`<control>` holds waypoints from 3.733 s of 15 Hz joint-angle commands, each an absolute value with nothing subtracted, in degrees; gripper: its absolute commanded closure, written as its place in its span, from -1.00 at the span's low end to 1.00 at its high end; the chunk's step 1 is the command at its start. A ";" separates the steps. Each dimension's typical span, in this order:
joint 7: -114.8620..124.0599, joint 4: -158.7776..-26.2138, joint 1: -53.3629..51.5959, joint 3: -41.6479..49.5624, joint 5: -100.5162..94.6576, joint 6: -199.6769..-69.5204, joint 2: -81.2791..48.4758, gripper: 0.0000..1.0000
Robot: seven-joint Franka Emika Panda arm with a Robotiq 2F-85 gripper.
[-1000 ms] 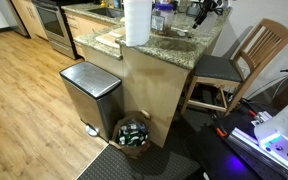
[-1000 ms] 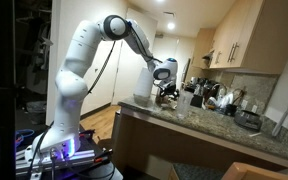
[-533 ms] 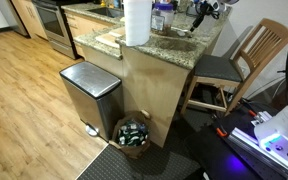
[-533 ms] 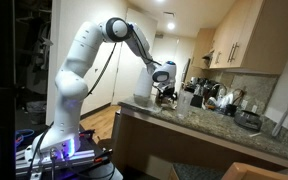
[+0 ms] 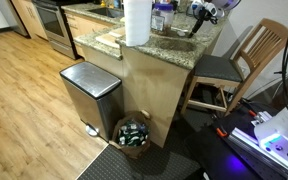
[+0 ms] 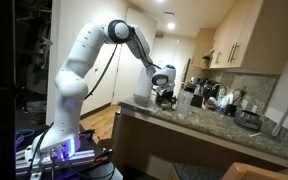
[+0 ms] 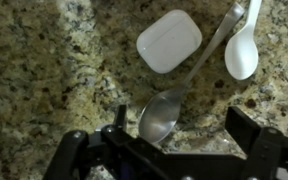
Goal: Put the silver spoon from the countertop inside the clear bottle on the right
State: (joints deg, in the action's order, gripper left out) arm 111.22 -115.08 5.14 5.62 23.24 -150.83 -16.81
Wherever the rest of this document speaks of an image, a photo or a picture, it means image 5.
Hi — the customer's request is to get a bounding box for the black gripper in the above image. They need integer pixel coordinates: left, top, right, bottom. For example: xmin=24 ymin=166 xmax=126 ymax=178
xmin=188 ymin=0 xmax=225 ymax=38

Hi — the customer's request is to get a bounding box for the silver spoon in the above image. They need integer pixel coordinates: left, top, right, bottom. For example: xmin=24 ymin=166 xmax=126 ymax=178
xmin=171 ymin=27 xmax=186 ymax=37

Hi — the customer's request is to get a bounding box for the clear jar purple lid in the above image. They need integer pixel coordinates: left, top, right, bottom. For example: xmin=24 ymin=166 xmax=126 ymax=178
xmin=151 ymin=3 xmax=174 ymax=35

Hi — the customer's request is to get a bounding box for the white paper towel roll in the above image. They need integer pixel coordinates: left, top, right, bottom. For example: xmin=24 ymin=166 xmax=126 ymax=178
xmin=124 ymin=0 xmax=152 ymax=46

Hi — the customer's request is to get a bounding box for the wooden chair grey cushion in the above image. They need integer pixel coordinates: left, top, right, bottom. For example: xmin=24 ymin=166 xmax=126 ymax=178
xmin=180 ymin=18 xmax=288 ymax=115

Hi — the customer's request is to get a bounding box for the kitchen sink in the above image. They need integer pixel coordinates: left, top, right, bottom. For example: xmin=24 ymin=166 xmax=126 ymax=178
xmin=91 ymin=7 xmax=124 ymax=18

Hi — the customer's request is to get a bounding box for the wooden cutting board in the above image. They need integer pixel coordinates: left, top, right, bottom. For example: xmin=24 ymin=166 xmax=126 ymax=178
xmin=96 ymin=27 xmax=125 ymax=49

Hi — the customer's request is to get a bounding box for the stainless steel trash can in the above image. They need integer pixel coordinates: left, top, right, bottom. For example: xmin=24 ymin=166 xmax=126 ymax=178
xmin=60 ymin=61 xmax=124 ymax=141

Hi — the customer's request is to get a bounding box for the brown paper bag of recyclables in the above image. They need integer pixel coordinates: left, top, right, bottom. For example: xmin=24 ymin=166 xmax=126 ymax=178
xmin=109 ymin=110 xmax=151 ymax=159

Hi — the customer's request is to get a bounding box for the dark floor mat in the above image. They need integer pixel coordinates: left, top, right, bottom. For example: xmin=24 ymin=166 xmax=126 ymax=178
xmin=75 ymin=109 xmax=213 ymax=180

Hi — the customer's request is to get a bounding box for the stainless steel oven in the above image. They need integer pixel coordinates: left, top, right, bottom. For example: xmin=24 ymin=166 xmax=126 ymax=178
xmin=32 ymin=0 xmax=78 ymax=60

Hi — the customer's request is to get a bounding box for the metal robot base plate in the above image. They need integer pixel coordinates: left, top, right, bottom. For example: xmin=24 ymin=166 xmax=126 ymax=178
xmin=217 ymin=111 xmax=288 ymax=180

